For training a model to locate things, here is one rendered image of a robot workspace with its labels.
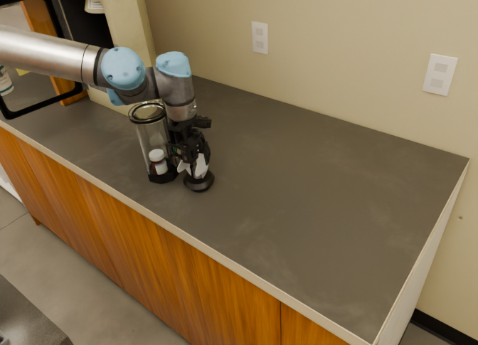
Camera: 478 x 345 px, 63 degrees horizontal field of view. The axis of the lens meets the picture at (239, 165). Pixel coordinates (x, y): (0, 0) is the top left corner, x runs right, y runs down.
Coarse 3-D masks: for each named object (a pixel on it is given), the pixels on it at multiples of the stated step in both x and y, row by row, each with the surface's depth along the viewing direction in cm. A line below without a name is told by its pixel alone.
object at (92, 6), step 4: (88, 0) 129; (92, 0) 128; (96, 0) 127; (88, 4) 129; (92, 4) 128; (96, 4) 128; (100, 4) 127; (88, 8) 130; (92, 8) 129; (96, 8) 128; (100, 8) 128; (88, 12) 130; (92, 12) 129; (96, 12) 128; (100, 12) 128; (104, 12) 128
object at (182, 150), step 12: (192, 120) 95; (168, 132) 96; (180, 132) 97; (192, 132) 101; (168, 144) 98; (180, 144) 97; (192, 144) 98; (168, 156) 101; (180, 156) 101; (192, 156) 100
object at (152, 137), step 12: (132, 108) 107; (144, 108) 110; (156, 108) 110; (144, 120) 101; (144, 132) 105; (156, 132) 105; (144, 144) 108; (156, 144) 108; (144, 156) 112; (156, 156) 110; (156, 168) 112; (168, 168) 114
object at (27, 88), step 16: (32, 0) 131; (0, 16) 127; (16, 16) 130; (32, 16) 133; (48, 16) 137; (48, 32) 139; (0, 80) 135; (16, 80) 139; (32, 80) 142; (48, 80) 146; (64, 80) 150; (16, 96) 141; (32, 96) 145; (48, 96) 149
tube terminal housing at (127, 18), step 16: (112, 0) 120; (128, 0) 124; (64, 16) 139; (112, 16) 122; (128, 16) 126; (144, 16) 140; (112, 32) 125; (128, 32) 128; (144, 32) 135; (144, 48) 136; (144, 64) 138; (96, 96) 157
